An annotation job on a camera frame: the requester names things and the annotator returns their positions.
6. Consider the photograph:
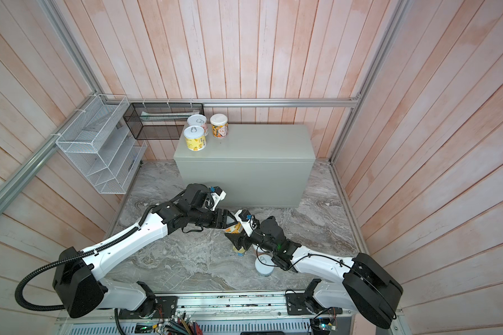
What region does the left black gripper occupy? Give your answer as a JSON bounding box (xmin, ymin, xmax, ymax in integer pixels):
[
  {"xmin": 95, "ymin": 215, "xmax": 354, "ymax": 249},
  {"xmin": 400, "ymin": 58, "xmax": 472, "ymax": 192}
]
[{"xmin": 189, "ymin": 207, "xmax": 238, "ymax": 229}]

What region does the orange can plain lid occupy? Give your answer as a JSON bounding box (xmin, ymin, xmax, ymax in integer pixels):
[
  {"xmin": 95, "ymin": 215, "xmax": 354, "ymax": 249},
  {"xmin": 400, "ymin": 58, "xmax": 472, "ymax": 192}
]
[{"xmin": 224, "ymin": 222, "xmax": 243, "ymax": 234}]

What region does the yellow label white-lid can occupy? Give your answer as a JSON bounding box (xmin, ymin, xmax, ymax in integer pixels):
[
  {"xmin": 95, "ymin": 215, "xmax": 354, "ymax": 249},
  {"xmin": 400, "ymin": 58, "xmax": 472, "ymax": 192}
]
[{"xmin": 183, "ymin": 126, "xmax": 206, "ymax": 152}]

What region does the pink label white can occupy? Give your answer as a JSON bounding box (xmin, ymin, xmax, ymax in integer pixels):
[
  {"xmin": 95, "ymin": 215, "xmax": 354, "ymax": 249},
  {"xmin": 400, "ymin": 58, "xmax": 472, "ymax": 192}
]
[{"xmin": 187, "ymin": 114, "xmax": 208, "ymax": 135}]

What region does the yellow can plain lid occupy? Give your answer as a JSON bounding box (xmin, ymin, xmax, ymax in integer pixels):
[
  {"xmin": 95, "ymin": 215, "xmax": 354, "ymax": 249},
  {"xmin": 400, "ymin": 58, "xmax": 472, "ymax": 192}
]
[{"xmin": 210, "ymin": 114, "xmax": 229, "ymax": 138}]

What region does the yellow oval sardine tin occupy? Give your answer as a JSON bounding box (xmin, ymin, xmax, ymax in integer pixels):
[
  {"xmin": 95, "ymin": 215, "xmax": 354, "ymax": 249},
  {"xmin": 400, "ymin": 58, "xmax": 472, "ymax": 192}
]
[{"xmin": 233, "ymin": 247, "xmax": 246, "ymax": 256}]

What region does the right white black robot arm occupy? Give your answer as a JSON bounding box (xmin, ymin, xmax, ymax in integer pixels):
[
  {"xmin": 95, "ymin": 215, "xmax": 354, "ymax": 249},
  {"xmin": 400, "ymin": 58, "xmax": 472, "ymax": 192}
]
[{"xmin": 221, "ymin": 211, "xmax": 403, "ymax": 329}]

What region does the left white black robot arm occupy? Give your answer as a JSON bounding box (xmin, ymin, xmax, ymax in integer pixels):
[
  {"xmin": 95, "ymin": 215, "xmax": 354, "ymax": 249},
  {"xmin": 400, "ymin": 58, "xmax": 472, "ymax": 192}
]
[{"xmin": 53, "ymin": 184, "xmax": 238, "ymax": 318}]

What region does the blue label pull-tab can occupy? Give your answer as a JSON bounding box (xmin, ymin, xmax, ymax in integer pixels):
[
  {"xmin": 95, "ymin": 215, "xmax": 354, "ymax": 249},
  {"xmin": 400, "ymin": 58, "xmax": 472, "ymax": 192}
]
[{"xmin": 255, "ymin": 254, "xmax": 276, "ymax": 276}]

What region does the grey metal cabinet box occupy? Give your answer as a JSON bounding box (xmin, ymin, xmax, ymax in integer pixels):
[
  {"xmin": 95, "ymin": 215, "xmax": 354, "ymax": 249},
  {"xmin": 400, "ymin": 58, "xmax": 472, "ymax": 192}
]
[{"xmin": 174, "ymin": 124, "xmax": 316, "ymax": 208}]

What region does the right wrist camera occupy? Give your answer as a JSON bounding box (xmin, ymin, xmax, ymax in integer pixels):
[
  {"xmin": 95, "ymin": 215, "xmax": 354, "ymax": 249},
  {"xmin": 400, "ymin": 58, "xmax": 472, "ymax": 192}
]
[{"xmin": 235, "ymin": 209, "xmax": 257, "ymax": 237}]

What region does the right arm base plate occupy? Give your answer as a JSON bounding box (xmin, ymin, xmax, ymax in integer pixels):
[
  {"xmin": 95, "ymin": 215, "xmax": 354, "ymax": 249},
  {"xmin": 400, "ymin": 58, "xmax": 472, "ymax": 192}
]
[{"xmin": 284, "ymin": 290, "xmax": 343, "ymax": 315}]

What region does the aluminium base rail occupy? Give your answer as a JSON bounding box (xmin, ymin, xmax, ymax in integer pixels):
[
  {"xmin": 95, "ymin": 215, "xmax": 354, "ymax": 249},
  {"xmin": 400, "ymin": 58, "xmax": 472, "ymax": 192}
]
[{"xmin": 54, "ymin": 288, "xmax": 403, "ymax": 335}]

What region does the black mesh wall basket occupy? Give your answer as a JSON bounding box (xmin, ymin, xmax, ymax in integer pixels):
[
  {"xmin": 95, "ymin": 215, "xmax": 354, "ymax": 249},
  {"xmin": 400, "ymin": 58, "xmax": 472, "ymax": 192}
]
[{"xmin": 123, "ymin": 102, "xmax": 205, "ymax": 140}]

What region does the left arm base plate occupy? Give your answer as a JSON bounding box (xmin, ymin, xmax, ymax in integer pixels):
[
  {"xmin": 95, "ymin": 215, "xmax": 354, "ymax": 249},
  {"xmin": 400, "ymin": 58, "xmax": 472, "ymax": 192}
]
[{"xmin": 118, "ymin": 296, "xmax": 178, "ymax": 320}]

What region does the white wire mesh shelf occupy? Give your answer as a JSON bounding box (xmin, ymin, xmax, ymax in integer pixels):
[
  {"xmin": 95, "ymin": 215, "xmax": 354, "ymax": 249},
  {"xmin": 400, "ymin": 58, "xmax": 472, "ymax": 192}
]
[{"xmin": 56, "ymin": 94, "xmax": 147, "ymax": 195}]

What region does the colourful wire bundle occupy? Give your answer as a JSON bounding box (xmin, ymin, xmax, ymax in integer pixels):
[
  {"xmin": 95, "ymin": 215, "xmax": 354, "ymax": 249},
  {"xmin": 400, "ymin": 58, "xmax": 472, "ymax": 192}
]
[{"xmin": 161, "ymin": 313, "xmax": 204, "ymax": 335}]

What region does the black corrugated cable hose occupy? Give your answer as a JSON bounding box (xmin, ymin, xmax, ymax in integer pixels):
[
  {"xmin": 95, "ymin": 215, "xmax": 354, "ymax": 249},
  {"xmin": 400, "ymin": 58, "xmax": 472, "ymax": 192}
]
[{"xmin": 14, "ymin": 225, "xmax": 139, "ymax": 312}]

